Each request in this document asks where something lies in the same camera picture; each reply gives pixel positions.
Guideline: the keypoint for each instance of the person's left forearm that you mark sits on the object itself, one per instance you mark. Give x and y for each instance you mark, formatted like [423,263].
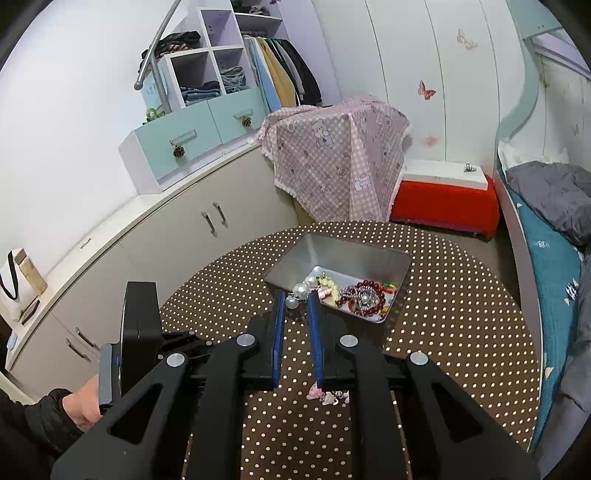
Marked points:
[32,429]

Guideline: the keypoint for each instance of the dark pink butterfly sticker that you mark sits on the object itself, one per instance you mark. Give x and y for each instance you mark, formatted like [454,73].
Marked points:
[425,90]

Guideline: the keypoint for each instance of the person's left hand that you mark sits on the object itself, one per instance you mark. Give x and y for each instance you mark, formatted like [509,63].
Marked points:
[85,401]

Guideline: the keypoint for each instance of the white lid board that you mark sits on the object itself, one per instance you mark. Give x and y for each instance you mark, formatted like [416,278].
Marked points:
[434,173]

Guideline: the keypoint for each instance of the dark clothes pile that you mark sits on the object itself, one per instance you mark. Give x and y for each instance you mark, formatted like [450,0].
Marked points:
[178,42]

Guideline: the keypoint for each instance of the pale pink butterfly sticker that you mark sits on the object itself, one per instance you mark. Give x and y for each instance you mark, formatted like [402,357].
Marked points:
[430,141]

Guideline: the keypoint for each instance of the red storage ottoman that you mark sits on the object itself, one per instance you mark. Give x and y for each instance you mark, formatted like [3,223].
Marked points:
[438,207]

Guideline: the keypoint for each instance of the dark shelf clothes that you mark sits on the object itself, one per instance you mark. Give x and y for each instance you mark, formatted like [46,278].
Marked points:
[249,7]

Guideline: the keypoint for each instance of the beige low cabinet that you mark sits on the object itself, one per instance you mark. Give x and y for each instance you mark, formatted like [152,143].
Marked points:
[138,240]

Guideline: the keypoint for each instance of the folded grey clothes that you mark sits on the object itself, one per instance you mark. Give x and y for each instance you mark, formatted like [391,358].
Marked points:
[233,79]

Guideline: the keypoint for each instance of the grey metal handrail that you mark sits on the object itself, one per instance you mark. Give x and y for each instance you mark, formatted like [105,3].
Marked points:
[152,50]

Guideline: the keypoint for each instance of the green ornament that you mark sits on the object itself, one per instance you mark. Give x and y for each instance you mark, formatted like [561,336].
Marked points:
[154,115]

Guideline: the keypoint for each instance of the white wardrobe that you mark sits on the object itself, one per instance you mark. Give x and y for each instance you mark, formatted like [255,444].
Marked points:
[392,55]

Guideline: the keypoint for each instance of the dark hanging jackets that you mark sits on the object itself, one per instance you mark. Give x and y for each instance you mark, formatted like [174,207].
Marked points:
[302,74]

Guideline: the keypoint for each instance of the teal drawer unit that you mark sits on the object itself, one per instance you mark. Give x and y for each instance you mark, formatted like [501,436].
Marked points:
[184,129]

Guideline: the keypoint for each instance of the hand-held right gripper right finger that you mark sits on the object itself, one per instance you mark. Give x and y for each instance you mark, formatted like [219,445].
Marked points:
[315,332]

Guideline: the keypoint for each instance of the grey metal box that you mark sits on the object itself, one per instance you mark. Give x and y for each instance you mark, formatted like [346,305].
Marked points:
[341,258]

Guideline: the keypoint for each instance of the pine cone ornament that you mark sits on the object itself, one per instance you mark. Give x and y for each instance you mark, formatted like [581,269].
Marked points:
[246,122]
[178,152]

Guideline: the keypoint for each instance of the grey duvet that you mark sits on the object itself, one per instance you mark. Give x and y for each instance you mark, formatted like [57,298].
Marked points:
[554,198]

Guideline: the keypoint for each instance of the teal bunk bed frame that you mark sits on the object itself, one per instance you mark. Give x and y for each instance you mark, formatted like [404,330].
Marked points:
[521,115]

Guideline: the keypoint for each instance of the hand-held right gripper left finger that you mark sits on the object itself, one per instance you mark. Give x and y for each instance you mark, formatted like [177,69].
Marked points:
[278,332]

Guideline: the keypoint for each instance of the white pillow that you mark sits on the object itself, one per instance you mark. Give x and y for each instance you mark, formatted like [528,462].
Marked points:
[531,157]

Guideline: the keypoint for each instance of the pink checked bear cloth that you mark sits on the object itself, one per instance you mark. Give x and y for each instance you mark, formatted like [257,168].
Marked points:
[332,161]

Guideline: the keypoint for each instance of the white stair shelf cabinet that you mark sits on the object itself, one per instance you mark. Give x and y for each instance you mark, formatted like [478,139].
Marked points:
[212,46]

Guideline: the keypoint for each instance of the tan butterfly sticker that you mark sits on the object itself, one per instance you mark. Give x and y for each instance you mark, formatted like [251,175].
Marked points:
[466,39]

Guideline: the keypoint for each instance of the teal bed sheet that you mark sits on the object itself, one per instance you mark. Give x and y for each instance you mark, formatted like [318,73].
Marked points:
[549,277]

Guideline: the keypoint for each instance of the yellow hanging garment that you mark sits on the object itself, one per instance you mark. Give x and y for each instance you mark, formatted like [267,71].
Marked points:
[279,76]

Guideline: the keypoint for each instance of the folded blue jeans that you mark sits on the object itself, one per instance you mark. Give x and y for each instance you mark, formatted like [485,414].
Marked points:
[201,92]

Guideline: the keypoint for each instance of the white tote bag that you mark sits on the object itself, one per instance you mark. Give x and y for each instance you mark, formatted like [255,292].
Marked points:
[11,295]

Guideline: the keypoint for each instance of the light blue hanging garment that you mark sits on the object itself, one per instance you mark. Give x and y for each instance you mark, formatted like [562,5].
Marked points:
[263,78]

